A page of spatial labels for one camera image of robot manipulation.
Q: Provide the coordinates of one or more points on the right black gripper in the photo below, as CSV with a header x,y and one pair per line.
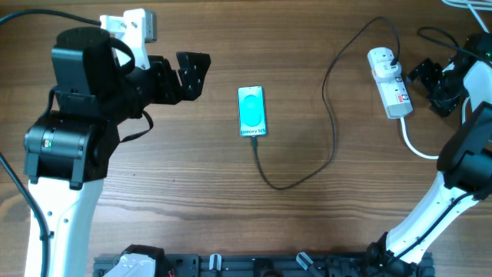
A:
x,y
427,77

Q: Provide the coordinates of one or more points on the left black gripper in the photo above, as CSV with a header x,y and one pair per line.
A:
x,y
191,84

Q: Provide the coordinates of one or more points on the blue Galaxy smartphone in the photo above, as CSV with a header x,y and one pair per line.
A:
x,y
251,111

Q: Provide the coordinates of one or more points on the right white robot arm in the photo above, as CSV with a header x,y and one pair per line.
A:
x,y
463,180

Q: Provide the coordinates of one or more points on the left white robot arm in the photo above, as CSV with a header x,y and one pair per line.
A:
x,y
68,149

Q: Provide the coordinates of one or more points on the white plug adapter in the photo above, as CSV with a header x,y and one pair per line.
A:
x,y
385,71

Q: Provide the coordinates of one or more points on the white power strip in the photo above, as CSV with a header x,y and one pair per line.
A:
x,y
394,96

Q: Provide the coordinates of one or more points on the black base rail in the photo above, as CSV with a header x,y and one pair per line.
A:
x,y
345,264

